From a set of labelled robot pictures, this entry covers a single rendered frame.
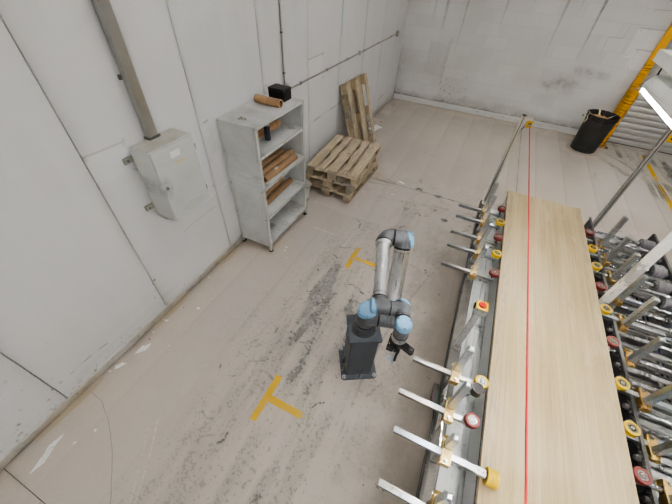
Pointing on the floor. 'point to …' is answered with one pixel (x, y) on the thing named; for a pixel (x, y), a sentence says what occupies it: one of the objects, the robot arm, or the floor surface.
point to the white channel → (663, 239)
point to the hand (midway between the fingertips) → (395, 356)
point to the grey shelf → (259, 113)
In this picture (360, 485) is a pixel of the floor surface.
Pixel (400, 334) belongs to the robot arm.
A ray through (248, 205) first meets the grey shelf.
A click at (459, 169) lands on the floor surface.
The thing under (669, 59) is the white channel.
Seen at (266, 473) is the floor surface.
